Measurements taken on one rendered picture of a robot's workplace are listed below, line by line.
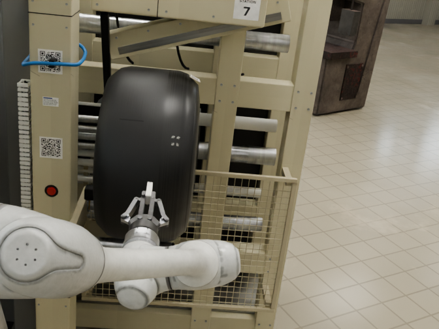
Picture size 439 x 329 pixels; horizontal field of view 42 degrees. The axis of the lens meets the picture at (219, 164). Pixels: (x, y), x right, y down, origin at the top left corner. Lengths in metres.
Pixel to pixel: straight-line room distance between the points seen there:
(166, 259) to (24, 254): 0.43
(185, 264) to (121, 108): 0.73
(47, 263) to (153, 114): 1.06
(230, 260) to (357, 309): 2.25
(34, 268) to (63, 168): 1.26
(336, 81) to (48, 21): 5.22
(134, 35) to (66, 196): 0.65
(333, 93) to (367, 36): 0.77
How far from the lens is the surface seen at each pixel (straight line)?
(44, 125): 1.95
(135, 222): 1.47
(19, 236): 0.75
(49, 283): 0.77
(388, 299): 3.66
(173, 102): 1.77
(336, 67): 6.72
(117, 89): 1.81
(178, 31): 2.21
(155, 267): 1.10
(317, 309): 3.40
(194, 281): 1.27
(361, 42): 6.95
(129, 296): 1.30
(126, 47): 2.23
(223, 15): 2.06
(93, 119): 2.34
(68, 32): 1.85
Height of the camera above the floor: 1.97
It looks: 23 degrees down
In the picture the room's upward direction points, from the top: 7 degrees clockwise
